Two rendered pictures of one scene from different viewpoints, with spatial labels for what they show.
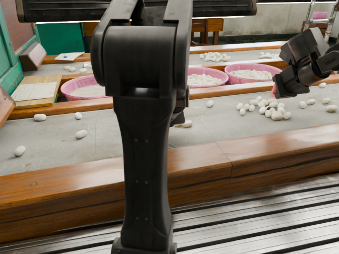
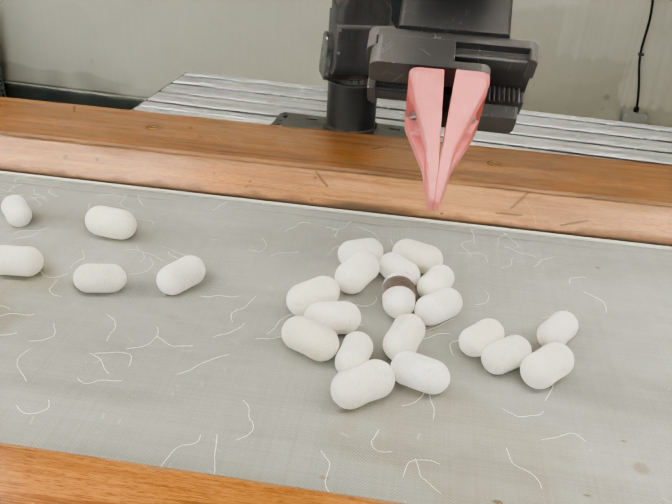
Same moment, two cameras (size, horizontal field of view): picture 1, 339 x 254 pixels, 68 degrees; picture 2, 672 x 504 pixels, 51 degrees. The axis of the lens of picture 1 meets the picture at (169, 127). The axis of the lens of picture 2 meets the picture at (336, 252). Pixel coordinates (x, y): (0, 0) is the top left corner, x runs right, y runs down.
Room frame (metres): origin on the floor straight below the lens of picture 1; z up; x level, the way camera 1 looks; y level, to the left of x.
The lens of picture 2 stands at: (1.12, -0.24, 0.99)
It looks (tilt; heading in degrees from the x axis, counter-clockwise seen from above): 30 degrees down; 202
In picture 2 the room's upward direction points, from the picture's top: 4 degrees clockwise
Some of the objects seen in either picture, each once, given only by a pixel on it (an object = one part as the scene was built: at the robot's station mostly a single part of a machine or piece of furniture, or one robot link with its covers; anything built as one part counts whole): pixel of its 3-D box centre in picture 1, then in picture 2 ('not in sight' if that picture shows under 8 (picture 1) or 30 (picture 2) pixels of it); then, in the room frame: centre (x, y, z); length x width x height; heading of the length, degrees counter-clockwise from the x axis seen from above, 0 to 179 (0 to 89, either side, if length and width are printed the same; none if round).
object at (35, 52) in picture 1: (35, 55); not in sight; (1.22, 0.65, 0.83); 0.30 x 0.06 x 0.07; 16
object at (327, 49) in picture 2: not in sight; (359, 56); (0.33, -0.54, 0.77); 0.09 x 0.06 x 0.06; 122
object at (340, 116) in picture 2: not in sight; (351, 106); (0.32, -0.55, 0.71); 0.20 x 0.07 x 0.08; 102
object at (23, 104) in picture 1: (37, 89); not in sight; (0.90, 0.51, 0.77); 0.33 x 0.15 x 0.01; 16
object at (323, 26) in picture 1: (316, 27); not in sight; (5.88, -3.25, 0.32); 0.42 x 0.42 x 0.64; 12
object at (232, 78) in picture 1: (251, 80); not in sight; (1.15, -0.40, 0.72); 0.27 x 0.27 x 0.10
